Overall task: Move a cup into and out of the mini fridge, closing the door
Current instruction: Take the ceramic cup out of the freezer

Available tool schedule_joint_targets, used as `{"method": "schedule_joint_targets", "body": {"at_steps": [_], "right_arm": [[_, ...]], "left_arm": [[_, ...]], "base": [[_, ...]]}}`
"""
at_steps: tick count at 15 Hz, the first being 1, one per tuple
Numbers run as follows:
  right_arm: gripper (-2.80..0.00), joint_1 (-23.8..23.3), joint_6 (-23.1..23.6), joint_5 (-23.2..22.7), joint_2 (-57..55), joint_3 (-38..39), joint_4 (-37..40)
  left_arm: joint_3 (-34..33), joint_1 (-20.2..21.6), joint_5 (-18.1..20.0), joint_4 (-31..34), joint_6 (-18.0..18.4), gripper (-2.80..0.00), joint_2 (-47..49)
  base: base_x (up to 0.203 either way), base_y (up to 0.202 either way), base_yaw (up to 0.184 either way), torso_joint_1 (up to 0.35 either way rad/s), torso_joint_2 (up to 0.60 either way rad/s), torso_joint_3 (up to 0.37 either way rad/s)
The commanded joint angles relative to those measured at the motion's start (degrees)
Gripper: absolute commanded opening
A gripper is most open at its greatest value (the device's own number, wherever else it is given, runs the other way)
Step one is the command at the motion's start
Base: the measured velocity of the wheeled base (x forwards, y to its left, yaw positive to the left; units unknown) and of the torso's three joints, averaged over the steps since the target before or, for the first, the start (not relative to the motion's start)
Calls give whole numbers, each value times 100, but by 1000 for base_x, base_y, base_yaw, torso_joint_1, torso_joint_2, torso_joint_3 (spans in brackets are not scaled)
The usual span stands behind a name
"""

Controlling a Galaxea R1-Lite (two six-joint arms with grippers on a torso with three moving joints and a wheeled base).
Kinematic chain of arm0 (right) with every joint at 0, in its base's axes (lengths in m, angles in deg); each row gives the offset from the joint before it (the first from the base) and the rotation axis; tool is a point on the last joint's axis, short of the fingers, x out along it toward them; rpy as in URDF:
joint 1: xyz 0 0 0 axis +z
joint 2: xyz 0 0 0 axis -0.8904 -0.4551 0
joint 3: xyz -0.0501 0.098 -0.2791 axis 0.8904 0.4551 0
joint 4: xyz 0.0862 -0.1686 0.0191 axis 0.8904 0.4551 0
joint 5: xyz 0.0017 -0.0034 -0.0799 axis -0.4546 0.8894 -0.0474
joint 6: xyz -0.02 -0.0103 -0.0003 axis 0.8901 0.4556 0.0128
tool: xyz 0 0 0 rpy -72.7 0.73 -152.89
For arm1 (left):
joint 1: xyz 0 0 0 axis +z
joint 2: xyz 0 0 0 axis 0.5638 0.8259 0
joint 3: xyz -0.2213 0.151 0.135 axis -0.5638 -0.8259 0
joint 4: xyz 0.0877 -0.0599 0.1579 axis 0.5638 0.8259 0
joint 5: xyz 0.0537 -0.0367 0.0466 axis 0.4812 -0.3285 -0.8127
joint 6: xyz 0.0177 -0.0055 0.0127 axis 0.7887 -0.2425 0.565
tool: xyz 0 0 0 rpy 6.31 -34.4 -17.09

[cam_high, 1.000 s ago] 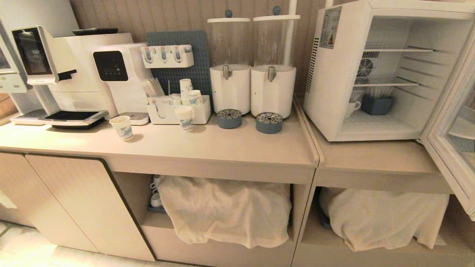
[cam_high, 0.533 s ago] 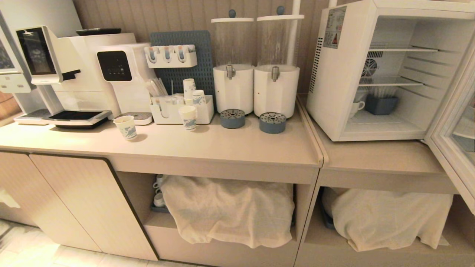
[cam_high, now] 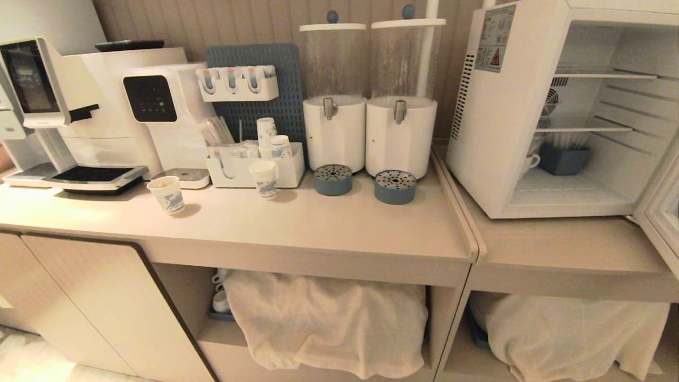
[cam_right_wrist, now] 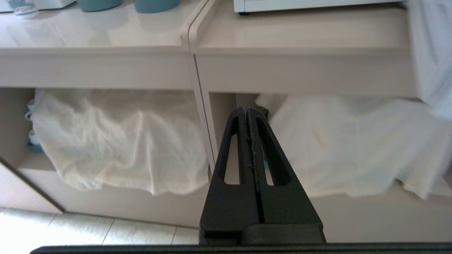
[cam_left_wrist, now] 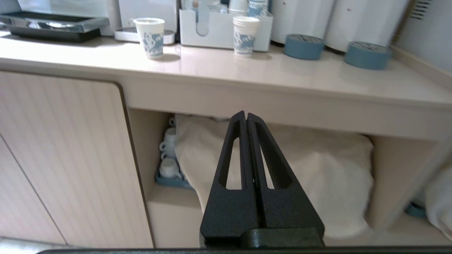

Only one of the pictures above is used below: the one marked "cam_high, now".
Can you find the paper cup blue print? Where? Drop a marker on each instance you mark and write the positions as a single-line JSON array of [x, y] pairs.
[[265, 179], [281, 147], [167, 195]]

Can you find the white mini fridge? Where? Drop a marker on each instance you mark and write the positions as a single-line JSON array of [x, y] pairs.
[[488, 138]]

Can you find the white ceramic cup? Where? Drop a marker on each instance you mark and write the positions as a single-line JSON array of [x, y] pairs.
[[529, 162]]

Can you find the blue tray in fridge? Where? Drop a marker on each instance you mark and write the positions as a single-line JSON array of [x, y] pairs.
[[563, 159]]

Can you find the beige cabinet door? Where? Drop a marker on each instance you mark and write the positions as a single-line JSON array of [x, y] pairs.
[[101, 313]]

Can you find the white mini fridge door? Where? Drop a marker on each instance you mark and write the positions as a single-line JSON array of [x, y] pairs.
[[663, 212]]

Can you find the blue round drip tray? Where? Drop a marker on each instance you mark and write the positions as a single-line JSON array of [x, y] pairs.
[[395, 187], [333, 180]]

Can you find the white condiment organizer box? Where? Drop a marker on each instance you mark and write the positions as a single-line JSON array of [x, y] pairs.
[[289, 170]]

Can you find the clear beverage dispenser white base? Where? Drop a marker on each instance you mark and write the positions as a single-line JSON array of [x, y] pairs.
[[334, 127], [400, 132]]

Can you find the stack of paper cups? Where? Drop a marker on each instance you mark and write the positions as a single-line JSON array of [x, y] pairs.
[[266, 132]]

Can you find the blue pegboard panel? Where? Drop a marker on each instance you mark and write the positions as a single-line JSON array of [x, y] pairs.
[[276, 106]]

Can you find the white cloth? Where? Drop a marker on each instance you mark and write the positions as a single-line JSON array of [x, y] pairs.
[[573, 339], [329, 323]]

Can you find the bundle of clear straws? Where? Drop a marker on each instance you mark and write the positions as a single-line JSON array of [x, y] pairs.
[[216, 131]]

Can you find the white ceramic cups on tray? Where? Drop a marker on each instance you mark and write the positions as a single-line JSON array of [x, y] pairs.
[[220, 297]]

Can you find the white water dispenser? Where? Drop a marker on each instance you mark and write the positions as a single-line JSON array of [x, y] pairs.
[[170, 122]]

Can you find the black tray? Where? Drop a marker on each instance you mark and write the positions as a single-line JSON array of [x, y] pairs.
[[130, 45]]

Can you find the white coffee machine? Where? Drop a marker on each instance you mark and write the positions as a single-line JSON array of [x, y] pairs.
[[58, 122]]

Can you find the white wall-mounted sachet holder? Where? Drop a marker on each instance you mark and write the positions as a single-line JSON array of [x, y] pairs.
[[238, 87]]

